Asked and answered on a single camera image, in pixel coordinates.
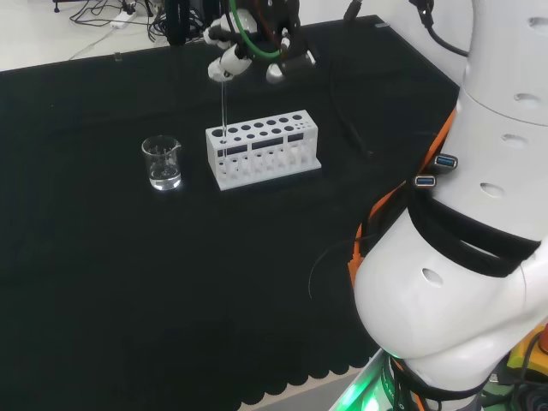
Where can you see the small clear glass beaker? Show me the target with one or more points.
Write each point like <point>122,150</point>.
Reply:
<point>162,182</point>

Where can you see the black bench cloth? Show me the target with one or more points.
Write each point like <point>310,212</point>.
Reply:
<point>128,265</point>

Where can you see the black stand post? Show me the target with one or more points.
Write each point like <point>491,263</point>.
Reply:
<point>176,21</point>

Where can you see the clear glass rod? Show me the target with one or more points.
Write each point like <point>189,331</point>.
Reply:
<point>223,107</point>

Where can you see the yellow stop button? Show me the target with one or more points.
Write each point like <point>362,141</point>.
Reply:
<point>520,355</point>

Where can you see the white test tube rack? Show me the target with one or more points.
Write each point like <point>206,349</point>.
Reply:
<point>212,147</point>

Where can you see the white power strip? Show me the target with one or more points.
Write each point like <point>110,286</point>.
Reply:
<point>122,19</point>

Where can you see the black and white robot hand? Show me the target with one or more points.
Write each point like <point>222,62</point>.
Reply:
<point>233,62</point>

